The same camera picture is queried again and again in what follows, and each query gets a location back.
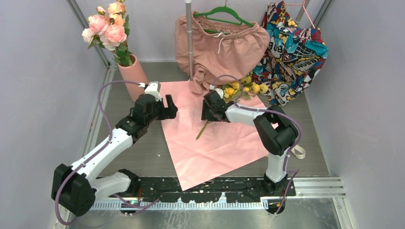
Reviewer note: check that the metal stand pole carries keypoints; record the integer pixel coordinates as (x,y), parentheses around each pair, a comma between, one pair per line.
(188,7)

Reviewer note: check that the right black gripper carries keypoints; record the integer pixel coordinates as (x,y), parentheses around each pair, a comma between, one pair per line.
(206,115)

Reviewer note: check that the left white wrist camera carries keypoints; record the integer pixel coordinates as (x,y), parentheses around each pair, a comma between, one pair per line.
(153,88)

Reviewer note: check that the colourful comic print garment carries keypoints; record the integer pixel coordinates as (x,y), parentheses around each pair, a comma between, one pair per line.
(293,58)

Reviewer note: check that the green clothes hanger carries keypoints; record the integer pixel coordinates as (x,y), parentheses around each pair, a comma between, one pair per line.
(225,15)

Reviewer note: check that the grey metal rack pole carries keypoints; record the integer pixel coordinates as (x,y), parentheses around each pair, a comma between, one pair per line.
(303,12)

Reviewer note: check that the aluminium rail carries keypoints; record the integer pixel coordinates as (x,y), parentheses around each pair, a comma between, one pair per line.
(117,204)

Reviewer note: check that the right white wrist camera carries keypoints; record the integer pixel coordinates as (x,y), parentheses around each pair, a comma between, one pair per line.
(220,92)

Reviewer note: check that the artificial flower bouquet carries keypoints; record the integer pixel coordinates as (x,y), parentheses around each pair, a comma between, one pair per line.
(237,89)

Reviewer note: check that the pink clothes hanger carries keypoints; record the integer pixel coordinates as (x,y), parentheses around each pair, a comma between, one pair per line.
(298,5)

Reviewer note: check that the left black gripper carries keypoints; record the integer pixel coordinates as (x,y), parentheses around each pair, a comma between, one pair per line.
(167,112)

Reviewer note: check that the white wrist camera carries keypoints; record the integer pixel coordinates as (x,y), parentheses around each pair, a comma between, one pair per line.
(220,92)
(153,88)

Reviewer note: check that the pink shorts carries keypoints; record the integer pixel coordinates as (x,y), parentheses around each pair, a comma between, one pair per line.
(221,52)

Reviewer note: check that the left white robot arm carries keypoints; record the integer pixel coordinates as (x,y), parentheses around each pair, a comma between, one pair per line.
(78,186)

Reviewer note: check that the cream ribbon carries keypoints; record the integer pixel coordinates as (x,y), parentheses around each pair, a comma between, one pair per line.
(299,152)

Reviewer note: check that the pink wrapping paper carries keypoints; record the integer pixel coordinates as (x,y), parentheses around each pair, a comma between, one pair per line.
(201,151)

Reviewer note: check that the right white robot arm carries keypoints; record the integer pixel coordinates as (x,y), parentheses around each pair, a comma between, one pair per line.
(277,133)

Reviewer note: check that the pink rose stem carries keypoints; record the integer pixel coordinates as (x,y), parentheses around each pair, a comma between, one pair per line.
(109,31)

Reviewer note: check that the pink cylindrical vase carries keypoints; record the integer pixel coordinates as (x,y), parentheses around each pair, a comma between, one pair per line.
(134,73)

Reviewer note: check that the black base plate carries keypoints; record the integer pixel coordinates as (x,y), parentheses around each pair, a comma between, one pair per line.
(234,189)

